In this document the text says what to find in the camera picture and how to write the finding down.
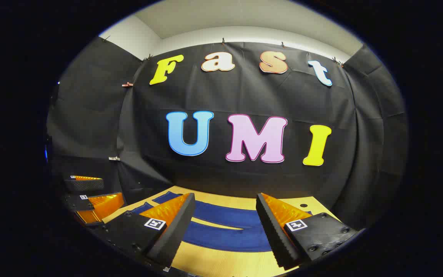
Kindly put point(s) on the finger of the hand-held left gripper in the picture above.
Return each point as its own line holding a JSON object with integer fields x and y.
{"x": 85, "y": 185}
{"x": 79, "y": 202}

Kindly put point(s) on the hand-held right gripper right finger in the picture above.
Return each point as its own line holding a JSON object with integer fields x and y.
{"x": 273, "y": 234}

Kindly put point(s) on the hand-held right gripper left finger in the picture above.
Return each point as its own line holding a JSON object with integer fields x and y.
{"x": 175, "y": 238}

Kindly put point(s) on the blue denim jeans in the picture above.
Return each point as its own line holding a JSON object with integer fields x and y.
{"x": 225, "y": 238}

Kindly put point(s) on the black backdrop cloth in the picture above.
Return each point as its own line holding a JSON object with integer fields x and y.
{"x": 244, "y": 96}

